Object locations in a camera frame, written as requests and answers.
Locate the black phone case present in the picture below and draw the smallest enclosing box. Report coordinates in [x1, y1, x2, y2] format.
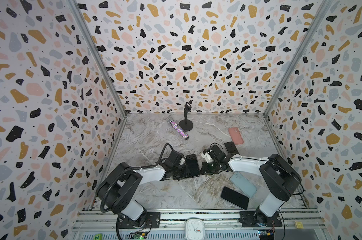
[186, 154, 200, 178]
[224, 142, 239, 155]

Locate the pink phone case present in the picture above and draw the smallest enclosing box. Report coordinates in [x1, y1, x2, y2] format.
[228, 127, 244, 145]

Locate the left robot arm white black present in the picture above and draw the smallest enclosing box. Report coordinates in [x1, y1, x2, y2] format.
[96, 151, 188, 225]

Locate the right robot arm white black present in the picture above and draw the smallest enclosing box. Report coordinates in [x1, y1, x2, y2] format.
[201, 146, 302, 218]

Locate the light blue phone case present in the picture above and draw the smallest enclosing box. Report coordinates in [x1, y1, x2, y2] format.
[230, 172, 257, 198]

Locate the black phone near front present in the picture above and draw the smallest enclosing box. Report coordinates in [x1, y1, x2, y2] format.
[221, 187, 250, 210]

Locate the black phone stand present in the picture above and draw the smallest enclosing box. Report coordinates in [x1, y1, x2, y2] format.
[178, 102, 194, 132]

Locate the purple glitter tube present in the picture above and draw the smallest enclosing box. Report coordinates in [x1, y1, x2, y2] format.
[167, 118, 189, 140]

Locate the white square clock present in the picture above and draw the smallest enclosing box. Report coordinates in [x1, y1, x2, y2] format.
[185, 219, 205, 240]

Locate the left circuit board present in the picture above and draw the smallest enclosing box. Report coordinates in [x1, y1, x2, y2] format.
[128, 231, 148, 240]

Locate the circuit board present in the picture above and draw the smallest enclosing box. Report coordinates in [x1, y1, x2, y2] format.
[258, 230, 275, 240]
[128, 231, 148, 240]

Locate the right circuit board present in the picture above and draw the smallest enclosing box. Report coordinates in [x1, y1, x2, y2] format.
[258, 230, 275, 240]

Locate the yellow sticker tag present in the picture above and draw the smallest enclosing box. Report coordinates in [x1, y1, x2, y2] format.
[295, 221, 304, 229]

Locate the green label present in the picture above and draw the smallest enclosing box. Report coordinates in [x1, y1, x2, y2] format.
[93, 234, 103, 240]

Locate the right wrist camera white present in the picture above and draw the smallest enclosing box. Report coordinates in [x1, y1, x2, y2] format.
[201, 151, 214, 164]

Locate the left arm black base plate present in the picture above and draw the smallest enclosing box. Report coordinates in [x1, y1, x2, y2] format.
[117, 211, 161, 229]

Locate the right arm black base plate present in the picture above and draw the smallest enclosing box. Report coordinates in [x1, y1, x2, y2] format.
[239, 210, 283, 228]

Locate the black corrugated cable conduit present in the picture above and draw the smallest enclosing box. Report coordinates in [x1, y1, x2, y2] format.
[99, 143, 174, 213]

